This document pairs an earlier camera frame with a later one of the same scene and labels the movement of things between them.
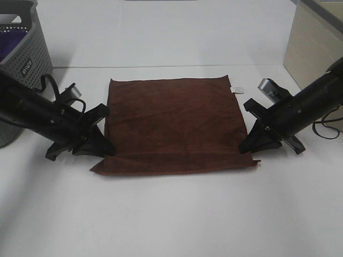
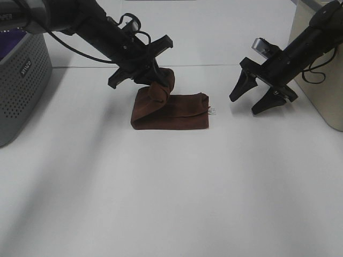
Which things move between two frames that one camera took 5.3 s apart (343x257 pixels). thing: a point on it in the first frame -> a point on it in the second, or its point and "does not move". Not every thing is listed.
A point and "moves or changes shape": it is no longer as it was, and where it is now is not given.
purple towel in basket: [8, 42] does not move
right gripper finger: [271, 144] -> [273, 98]
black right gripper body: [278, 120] -> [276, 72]
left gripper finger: [87, 148] -> [144, 78]
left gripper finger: [97, 138] -> [161, 78]
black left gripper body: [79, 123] -> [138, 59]
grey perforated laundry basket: [29, 62] does not move
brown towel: [170, 124] moves or changes shape
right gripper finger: [256, 135] -> [246, 82]
